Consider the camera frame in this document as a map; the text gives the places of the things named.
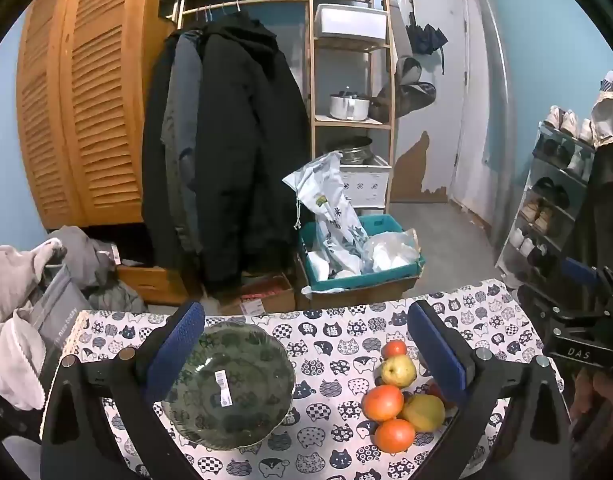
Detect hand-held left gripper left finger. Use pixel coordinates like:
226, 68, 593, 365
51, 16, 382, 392
40, 301, 207, 480

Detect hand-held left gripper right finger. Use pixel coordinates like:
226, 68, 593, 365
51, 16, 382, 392
407, 300, 571, 480

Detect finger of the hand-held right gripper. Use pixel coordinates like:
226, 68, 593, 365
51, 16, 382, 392
560, 257, 609, 292
517, 284, 603, 324

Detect large dark red apple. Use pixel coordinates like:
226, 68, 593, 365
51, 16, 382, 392
426, 381, 454, 409

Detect green patterned glass bowl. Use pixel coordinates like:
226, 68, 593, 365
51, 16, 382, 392
160, 321, 296, 451

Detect person's right hand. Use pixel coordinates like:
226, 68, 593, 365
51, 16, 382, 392
569, 371, 613, 442

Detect wooden drawer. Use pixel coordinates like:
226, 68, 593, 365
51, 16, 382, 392
116, 265, 188, 307

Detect dark hanging garment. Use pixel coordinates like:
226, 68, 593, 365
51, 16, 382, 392
570, 135, 613, 282

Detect grey shoe rack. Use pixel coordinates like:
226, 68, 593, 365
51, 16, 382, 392
495, 119, 600, 292

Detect teal plastic crate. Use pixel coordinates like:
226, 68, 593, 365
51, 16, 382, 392
298, 213, 426, 294

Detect red label cardboard box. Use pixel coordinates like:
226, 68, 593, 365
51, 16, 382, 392
218, 273, 298, 316

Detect cat print tablecloth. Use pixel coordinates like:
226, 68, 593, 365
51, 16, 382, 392
40, 279, 568, 480

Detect grey clothes pile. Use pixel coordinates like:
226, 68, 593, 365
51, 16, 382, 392
45, 225, 148, 314

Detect clear plastic bag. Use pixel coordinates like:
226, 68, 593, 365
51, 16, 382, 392
363, 228, 421, 274

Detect grey fabric bag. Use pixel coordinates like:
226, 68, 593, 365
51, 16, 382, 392
28, 264, 96, 377

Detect silver pipe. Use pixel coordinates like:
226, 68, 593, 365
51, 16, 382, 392
473, 0, 518, 257

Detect white frilled cloth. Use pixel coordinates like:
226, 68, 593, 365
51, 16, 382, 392
590, 67, 613, 149

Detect beige fleece robe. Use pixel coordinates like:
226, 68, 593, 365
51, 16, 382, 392
0, 244, 68, 412

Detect white printed bag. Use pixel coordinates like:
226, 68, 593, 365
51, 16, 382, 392
282, 152, 370, 277

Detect white patterned drawer box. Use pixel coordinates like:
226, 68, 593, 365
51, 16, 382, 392
339, 155, 392, 209

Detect dark jacket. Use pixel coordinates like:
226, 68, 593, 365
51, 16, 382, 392
140, 35, 181, 269

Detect long black coat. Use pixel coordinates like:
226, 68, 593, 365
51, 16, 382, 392
199, 10, 314, 293

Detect grey jacket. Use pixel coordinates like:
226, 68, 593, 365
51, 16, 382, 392
162, 30, 208, 257

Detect white door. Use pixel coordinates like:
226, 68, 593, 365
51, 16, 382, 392
395, 0, 470, 207

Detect wooden shelf rack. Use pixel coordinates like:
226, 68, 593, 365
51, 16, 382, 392
306, 0, 400, 214

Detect dark grey hanging slippers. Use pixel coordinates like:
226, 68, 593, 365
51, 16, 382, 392
375, 56, 438, 124

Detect wooden louvered wardrobe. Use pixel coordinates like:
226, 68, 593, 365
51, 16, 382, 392
15, 0, 178, 229

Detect metal cooking pot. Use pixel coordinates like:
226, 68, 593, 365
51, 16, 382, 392
328, 88, 372, 122

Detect dark folded umbrella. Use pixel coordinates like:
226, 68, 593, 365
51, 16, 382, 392
405, 0, 448, 57

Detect white storage box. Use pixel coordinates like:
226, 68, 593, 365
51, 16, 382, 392
315, 3, 388, 42

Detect wooden clothes rail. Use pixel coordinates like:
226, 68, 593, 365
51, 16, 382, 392
178, 0, 310, 17

